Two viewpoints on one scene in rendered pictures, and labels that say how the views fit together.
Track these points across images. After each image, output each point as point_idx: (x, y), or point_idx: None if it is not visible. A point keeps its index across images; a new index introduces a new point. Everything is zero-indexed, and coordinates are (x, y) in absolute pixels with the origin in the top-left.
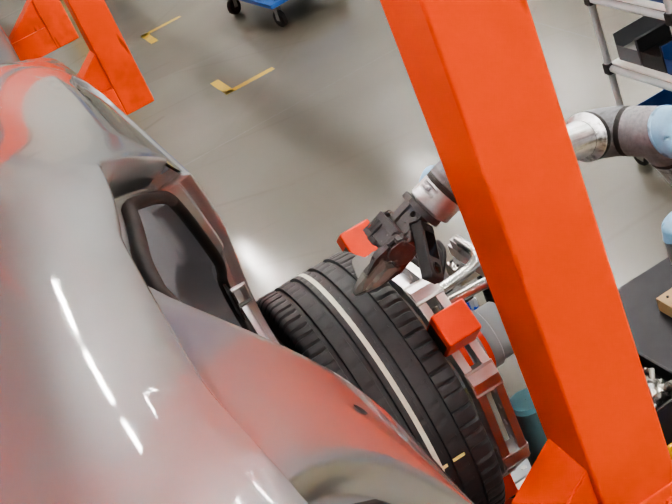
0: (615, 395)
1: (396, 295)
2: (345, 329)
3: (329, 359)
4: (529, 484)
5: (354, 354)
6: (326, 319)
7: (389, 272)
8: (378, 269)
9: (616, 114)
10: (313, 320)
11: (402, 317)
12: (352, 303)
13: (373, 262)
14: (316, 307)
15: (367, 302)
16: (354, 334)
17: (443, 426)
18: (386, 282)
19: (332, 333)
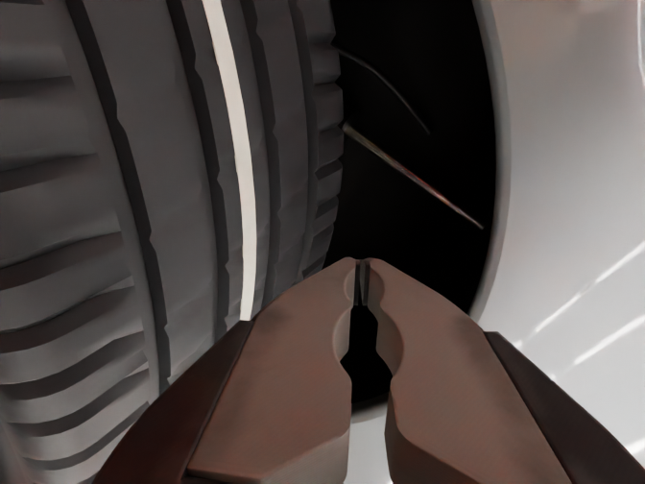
0: None
1: (6, 311)
2: (266, 180)
3: (321, 93)
4: None
5: (270, 63)
6: (285, 239)
7: (288, 407)
8: (460, 396)
9: None
10: (301, 246)
11: (16, 133)
12: (209, 288)
13: (609, 441)
14: (277, 291)
15: (170, 282)
16: (251, 145)
17: None
18: (233, 331)
19: (294, 180)
